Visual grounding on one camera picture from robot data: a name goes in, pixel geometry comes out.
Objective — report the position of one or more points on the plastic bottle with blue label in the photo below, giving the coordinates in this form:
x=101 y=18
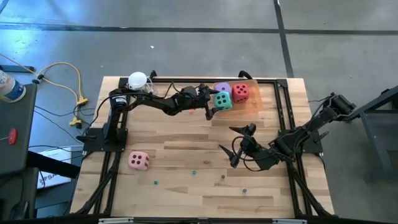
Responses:
x=11 y=88

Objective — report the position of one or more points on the black floor bar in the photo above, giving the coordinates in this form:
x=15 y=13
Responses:
x=18 y=68

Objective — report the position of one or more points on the large red foam die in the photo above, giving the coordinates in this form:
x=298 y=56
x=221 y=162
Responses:
x=241 y=88

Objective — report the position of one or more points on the white mushroom lamp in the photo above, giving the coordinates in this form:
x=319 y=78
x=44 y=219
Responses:
x=137 y=80

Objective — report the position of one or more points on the dark grey side desk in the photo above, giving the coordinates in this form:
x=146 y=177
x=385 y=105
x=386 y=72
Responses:
x=21 y=115

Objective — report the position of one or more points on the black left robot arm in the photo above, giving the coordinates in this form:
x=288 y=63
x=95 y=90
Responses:
x=149 y=101

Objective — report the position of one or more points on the large pink foam die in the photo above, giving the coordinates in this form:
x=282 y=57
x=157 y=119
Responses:
x=141 y=154

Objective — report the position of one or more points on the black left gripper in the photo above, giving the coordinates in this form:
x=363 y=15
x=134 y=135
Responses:
x=192 y=99

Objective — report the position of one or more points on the large teal foam die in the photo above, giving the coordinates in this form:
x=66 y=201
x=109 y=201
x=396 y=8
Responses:
x=223 y=96

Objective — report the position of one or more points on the dark metal stand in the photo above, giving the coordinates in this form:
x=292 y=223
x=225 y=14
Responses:
x=373 y=102

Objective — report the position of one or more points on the red button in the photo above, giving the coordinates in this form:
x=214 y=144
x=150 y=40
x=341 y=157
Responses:
x=13 y=136

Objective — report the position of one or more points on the white edge bracket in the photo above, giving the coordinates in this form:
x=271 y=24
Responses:
x=115 y=221
x=289 y=221

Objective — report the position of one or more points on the black floor beam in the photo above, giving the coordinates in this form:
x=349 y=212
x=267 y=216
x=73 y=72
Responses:
x=53 y=163

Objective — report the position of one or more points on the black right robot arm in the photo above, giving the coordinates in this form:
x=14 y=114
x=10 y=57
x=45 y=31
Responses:
x=323 y=119

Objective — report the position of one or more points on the orange translucent plastic bin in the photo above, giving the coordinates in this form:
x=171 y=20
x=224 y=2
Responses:
x=256 y=93

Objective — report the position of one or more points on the large purple foam die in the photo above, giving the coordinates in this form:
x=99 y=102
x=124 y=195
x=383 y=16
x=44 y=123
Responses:
x=228 y=85

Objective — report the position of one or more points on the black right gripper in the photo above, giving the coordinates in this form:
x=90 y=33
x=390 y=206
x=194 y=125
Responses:
x=261 y=155

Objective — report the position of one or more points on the white printed box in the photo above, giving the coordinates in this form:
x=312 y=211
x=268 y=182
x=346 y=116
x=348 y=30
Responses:
x=51 y=183

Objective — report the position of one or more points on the black aluminium table frame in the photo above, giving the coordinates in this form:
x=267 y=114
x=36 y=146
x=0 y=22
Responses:
x=277 y=105

